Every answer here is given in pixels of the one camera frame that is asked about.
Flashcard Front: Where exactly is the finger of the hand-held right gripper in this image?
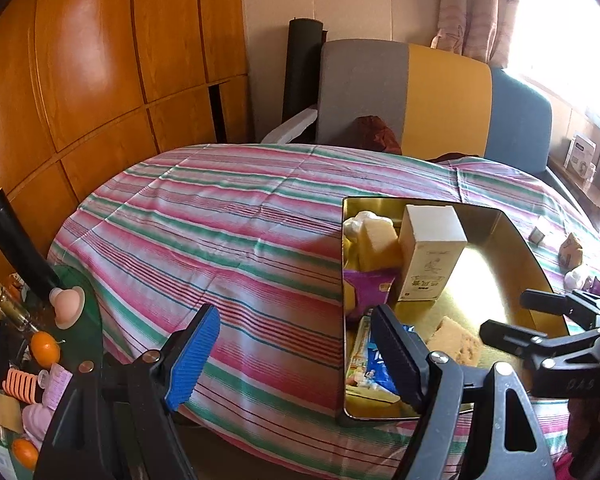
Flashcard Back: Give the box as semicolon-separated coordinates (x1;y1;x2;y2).
480;318;600;362
520;288;600;317

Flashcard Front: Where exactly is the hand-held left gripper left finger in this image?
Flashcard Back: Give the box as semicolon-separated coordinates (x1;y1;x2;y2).
32;304;221;480

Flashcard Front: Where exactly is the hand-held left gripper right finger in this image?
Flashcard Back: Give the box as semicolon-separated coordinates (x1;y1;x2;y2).
370;304;556;480

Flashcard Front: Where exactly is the blue tissue packet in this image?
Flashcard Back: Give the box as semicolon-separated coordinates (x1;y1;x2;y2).
345;315;416;396

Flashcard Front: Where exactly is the white plastic bag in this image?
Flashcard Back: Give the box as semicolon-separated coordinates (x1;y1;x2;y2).
342;210;395;241
565;267;596;291

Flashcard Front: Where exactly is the yellow sponge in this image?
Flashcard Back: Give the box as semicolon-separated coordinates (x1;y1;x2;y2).
360;221;402;272
426;315;484;367

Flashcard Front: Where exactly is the gold tin box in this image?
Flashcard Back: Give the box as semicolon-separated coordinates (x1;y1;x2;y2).
340;195;572;428

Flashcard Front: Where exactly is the small purple snack packet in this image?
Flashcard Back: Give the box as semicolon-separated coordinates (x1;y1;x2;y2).
342;267;401;322

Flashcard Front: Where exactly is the cream cardboard box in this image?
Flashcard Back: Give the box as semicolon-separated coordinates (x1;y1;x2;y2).
397;204;468;302

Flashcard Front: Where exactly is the red cloth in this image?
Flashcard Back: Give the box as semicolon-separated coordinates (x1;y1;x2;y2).
555;400;600;480

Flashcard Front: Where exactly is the green glass side table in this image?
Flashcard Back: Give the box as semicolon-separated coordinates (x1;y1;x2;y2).
0;265;103;471

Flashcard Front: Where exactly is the striped bedsheet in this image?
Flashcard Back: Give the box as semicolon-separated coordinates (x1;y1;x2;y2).
47;142;600;480

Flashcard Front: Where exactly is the small pink bottle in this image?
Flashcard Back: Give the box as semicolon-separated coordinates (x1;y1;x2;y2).
42;364;73;408

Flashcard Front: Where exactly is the pink suction cup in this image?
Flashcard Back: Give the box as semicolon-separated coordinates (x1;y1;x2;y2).
49;287;84;325

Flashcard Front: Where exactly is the orange fruit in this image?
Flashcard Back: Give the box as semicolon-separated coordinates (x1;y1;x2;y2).
11;437;39;472
30;331;61;367

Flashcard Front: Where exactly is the white printed box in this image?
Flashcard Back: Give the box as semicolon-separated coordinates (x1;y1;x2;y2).
564;132;599;177

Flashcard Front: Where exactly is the pink soft cloth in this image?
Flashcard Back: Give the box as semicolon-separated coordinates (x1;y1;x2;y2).
22;402;56;448

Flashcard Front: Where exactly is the orange ribbed rack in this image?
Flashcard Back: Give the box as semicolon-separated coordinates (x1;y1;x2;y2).
4;369;43;404

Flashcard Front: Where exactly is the clear glass bottle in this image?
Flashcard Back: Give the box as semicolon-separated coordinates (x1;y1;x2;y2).
0;282;33;333

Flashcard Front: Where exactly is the black tube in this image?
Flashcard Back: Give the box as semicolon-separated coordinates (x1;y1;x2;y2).
0;187;62;293

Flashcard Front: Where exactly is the brown cloth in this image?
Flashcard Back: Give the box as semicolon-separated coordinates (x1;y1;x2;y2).
354;116;403;155

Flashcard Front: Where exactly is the grey yellow blue sofa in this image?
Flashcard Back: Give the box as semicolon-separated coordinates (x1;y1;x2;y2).
260;39;586;211

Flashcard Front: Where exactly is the bright window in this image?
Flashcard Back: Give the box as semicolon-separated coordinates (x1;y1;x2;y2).
500;0;600;126

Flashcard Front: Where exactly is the black rolled mat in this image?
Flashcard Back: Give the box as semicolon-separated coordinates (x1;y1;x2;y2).
281;18;327;136

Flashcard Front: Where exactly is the pink patterned curtain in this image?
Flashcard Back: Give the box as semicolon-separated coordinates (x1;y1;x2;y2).
430;0;523;68

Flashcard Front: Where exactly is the wooden wardrobe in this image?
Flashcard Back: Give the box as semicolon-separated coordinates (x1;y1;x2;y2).
0;0;253;291

